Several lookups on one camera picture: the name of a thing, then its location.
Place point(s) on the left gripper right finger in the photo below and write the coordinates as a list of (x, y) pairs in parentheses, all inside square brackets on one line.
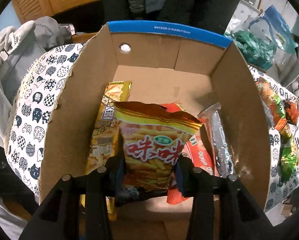
[(214, 202)]

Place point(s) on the silver foil snack packet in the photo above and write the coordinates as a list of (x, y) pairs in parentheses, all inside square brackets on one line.
[(219, 145)]

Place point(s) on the orange green rice cracker bag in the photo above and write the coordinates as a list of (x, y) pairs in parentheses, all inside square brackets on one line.
[(272, 103)]

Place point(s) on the red orange snack bag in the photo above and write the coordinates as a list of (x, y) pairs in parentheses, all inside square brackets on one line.
[(196, 151)]

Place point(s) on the long yellow snack pack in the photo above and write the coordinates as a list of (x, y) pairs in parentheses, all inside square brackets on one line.
[(105, 134)]

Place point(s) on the yellow fries snack bag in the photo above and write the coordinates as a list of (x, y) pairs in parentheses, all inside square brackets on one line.
[(152, 141)]

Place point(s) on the green snack bag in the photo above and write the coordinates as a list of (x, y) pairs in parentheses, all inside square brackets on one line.
[(289, 159)]

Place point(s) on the blue plastic bag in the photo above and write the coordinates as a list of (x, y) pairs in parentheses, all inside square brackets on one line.
[(272, 29)]

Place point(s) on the dark orange snack bag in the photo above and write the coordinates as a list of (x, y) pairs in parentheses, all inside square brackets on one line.
[(291, 107)]

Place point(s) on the cat pattern tablecloth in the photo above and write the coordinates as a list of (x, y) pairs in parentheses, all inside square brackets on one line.
[(33, 105)]

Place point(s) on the blue cardboard shoe box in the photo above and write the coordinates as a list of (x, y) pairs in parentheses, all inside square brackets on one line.
[(195, 67)]

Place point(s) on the grey white fleece clothes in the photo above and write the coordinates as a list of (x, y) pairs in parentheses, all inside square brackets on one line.
[(18, 50)]

